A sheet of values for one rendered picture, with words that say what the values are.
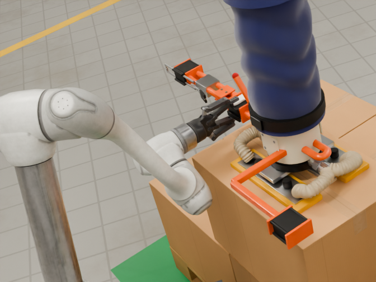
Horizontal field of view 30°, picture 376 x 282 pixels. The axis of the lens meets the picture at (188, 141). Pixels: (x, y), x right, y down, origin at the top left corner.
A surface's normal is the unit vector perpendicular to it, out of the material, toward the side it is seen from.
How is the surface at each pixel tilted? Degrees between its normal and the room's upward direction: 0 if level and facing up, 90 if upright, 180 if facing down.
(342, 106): 0
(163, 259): 0
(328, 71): 0
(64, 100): 41
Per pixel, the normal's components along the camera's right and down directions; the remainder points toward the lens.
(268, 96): -0.50, 0.41
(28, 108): -0.15, -0.24
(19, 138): -0.19, 0.44
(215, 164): -0.22, -0.79
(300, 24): 0.62, 0.12
